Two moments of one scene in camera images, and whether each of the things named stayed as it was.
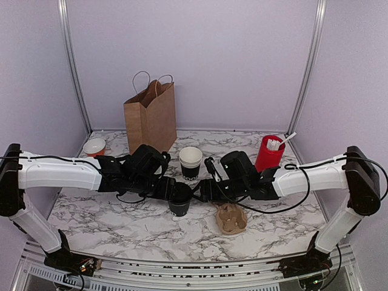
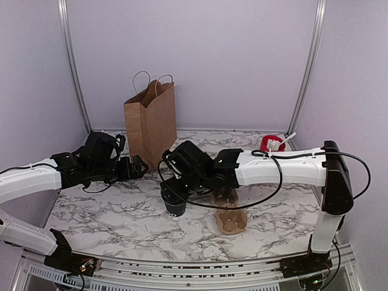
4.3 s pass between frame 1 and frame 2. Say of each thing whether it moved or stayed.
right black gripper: moved
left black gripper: moved
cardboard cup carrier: stayed
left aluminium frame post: stayed
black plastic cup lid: moved
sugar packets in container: stayed
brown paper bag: stayed
